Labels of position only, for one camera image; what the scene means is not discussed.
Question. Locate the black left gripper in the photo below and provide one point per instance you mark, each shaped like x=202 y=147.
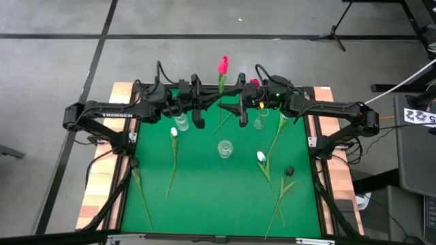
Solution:
x=185 y=94

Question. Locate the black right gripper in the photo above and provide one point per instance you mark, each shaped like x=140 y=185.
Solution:
x=252 y=95

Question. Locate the red artificial tulip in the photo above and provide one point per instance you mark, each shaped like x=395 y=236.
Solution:
x=223 y=66
x=254 y=82

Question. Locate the white artificial tulip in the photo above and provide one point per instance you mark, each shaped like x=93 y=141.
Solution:
x=280 y=126
x=261 y=157
x=174 y=132

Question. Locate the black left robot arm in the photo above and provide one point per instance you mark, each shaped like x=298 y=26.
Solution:
x=112 y=110

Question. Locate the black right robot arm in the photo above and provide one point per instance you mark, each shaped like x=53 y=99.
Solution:
x=334 y=109

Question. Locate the smooth glass carafe vase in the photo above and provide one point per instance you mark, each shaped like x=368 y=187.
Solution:
x=259 y=122

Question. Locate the ribbed glass bottle vase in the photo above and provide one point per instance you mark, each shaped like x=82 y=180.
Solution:
x=182 y=124

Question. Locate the diamond-cut glass vase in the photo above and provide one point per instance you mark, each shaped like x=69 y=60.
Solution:
x=225 y=150

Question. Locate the green table mat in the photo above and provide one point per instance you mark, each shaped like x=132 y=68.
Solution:
x=231 y=197

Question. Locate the black tripod stand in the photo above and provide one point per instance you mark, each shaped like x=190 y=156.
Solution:
x=333 y=34

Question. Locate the black desk foot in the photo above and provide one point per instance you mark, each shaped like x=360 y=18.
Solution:
x=391 y=87

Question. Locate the white object on floor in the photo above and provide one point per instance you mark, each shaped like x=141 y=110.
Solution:
x=362 y=200

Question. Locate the white printed marker tag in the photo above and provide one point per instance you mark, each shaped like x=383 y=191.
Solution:
x=419 y=117

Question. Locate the dark grey desk top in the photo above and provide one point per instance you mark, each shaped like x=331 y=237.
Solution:
x=417 y=163

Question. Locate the grey furniture leg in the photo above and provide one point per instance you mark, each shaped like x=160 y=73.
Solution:
x=12 y=152

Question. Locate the dark grey cabinet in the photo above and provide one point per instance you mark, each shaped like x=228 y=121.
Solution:
x=405 y=217

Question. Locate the black gantry beam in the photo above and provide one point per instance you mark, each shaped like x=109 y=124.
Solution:
x=51 y=238

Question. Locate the black keyboard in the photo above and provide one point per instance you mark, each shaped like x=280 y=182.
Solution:
x=431 y=217

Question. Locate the white metal corner bracket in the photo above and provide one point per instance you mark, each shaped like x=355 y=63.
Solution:
x=312 y=142
x=132 y=137

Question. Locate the small black table camera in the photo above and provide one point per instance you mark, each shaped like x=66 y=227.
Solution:
x=220 y=239

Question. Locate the black diagonal frame strut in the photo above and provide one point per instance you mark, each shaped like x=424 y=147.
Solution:
x=335 y=211
x=109 y=204

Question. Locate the silver metal bracket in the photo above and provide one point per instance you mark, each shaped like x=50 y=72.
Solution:
x=126 y=237
x=315 y=242

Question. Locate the black desk frame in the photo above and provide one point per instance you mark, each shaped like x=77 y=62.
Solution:
x=430 y=44

